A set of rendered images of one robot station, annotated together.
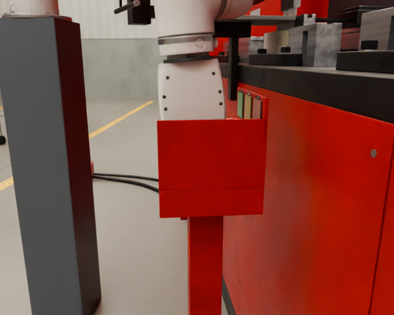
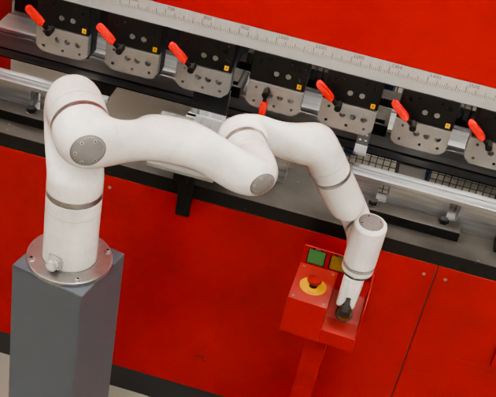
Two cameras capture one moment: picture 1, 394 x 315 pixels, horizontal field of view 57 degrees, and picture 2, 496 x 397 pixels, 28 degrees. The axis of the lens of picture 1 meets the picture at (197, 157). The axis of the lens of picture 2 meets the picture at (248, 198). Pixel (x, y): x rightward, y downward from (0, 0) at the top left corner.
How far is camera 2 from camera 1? 2.57 m
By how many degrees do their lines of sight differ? 70
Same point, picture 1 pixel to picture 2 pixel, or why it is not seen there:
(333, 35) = not seen: hidden behind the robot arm
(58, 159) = (105, 380)
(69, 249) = not seen: outside the picture
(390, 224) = (433, 296)
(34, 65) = (104, 311)
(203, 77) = not seen: hidden behind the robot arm
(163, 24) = (369, 267)
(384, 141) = (431, 270)
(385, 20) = (374, 184)
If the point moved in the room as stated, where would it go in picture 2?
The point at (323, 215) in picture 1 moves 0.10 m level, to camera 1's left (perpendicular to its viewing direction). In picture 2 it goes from (376, 296) to (368, 317)
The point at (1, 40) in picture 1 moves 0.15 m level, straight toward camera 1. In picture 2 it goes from (85, 310) to (153, 313)
